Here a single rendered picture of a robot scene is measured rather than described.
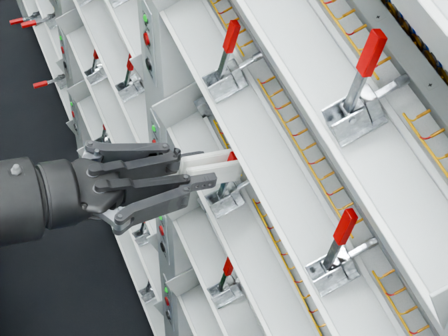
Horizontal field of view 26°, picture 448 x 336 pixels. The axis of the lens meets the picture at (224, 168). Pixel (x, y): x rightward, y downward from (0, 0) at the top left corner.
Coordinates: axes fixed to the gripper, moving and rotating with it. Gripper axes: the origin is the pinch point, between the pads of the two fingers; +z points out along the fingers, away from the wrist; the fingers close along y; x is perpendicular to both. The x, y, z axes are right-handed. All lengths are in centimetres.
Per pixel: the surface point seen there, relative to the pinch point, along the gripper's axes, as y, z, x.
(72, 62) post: -86, 9, -55
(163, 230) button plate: -20.1, 5.1, -35.0
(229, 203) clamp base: 1.0, 3.0, -5.8
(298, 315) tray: 18.3, 4.5, -6.1
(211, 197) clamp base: -0.8, 1.3, -6.0
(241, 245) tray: 6.4, 2.6, -7.2
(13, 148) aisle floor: -107, 2, -100
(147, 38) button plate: -20.1, -1.6, 3.8
